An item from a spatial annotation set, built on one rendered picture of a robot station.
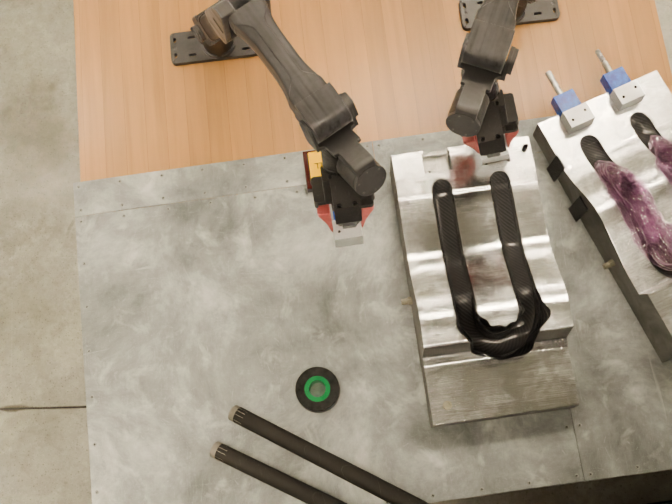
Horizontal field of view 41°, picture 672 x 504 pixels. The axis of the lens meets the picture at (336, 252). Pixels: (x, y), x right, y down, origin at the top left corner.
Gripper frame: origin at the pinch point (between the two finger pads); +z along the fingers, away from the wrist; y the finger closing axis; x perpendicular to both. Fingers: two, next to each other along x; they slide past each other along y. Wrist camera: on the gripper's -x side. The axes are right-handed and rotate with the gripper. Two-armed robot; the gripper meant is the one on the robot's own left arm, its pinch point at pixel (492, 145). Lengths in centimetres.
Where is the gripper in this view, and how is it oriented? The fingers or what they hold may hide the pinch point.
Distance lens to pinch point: 167.7
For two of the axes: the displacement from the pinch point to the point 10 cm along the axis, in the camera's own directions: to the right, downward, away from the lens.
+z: 2.6, 5.2, 8.1
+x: -0.5, -8.3, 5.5
